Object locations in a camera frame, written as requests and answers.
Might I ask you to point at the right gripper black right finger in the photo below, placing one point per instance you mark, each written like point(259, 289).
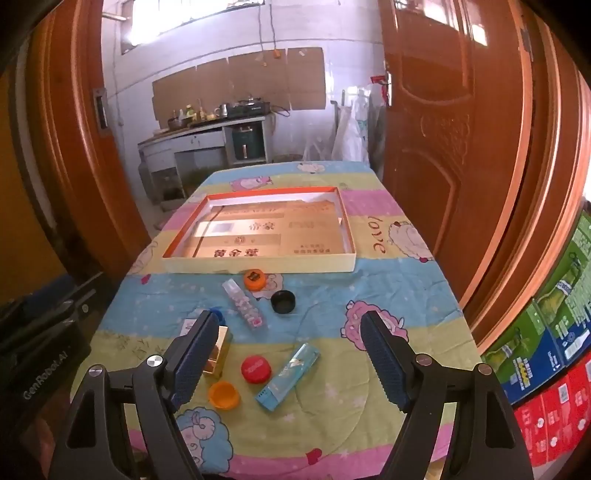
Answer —
point(486, 440)

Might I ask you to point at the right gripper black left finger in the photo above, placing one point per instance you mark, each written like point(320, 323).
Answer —
point(95, 443)

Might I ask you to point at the light orange bottle cap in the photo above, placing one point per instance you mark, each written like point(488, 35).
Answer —
point(223, 396)

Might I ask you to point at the white hello kitty lighter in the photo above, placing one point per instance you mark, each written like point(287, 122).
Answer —
point(186, 326)

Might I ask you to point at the gold mirrored box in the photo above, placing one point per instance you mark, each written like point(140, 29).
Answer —
point(215, 363)

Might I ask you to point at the blue bottle cap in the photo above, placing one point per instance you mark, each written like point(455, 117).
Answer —
point(218, 315)

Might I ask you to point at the red bottle cap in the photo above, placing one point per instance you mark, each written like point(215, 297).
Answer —
point(256, 369)

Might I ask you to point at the teal lighter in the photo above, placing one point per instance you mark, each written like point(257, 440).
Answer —
point(277, 389)

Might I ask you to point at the dark orange printed cap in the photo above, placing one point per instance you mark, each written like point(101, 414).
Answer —
point(254, 280)

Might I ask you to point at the black bottle cap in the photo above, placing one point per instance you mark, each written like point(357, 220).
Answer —
point(283, 302)

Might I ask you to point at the red carton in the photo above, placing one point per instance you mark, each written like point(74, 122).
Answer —
point(554, 421)

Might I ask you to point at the green beer carton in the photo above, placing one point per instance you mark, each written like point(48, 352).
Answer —
point(553, 329)

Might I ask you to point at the cartoon sheep tablecloth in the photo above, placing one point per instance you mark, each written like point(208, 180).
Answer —
point(337, 422)

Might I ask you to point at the grey kitchen counter cabinet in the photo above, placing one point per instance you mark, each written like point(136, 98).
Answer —
point(174, 164)

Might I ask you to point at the orange rimmed cardboard tray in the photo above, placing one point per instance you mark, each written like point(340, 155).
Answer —
point(303, 230)

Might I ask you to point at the black gas stove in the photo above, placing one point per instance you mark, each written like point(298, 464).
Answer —
point(251, 107)

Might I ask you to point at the brown wooden door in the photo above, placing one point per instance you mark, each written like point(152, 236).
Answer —
point(488, 146)

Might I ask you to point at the white plastic sacks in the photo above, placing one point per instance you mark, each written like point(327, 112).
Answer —
point(358, 130)

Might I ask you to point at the wall cardboard sheets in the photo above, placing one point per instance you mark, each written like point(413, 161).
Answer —
point(292, 78)

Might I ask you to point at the silver door handle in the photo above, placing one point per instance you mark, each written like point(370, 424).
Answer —
point(388, 89)

